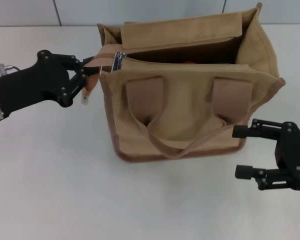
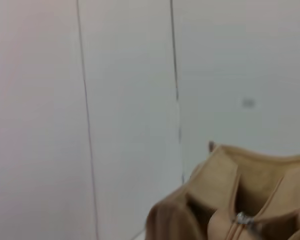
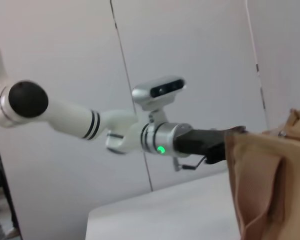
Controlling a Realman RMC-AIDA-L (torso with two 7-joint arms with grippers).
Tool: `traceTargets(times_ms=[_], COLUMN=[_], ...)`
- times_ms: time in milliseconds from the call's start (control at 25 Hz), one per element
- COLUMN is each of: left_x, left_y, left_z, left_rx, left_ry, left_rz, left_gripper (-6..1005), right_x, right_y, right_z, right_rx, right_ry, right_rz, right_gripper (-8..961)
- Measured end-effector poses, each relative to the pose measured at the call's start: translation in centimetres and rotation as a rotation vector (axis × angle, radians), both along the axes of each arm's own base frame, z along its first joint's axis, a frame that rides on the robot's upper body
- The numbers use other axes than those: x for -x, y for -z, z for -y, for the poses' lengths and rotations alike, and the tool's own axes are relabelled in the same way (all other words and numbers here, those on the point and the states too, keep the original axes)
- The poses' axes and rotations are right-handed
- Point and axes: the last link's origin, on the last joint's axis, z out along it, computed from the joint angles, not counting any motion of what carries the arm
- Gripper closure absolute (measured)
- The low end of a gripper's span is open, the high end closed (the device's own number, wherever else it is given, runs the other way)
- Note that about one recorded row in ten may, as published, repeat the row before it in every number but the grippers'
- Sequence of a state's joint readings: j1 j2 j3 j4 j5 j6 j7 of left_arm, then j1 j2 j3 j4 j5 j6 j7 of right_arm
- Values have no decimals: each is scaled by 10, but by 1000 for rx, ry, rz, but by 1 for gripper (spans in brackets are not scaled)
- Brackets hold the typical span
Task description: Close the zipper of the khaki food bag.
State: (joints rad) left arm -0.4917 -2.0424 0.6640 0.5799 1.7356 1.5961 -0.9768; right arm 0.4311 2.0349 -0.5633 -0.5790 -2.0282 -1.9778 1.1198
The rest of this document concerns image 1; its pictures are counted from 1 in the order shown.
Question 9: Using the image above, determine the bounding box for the khaki canvas food bag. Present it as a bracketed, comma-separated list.
[80, 2, 287, 165]

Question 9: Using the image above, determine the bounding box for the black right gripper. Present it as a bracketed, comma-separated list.
[231, 119, 300, 192]

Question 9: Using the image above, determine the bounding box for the left gripper cable with connector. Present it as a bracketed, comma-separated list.
[0, 63, 23, 76]

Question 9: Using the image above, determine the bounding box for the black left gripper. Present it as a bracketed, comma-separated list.
[0, 49, 95, 118]

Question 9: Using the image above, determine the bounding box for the silver metal zipper pull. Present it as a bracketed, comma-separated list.
[111, 51, 127, 73]

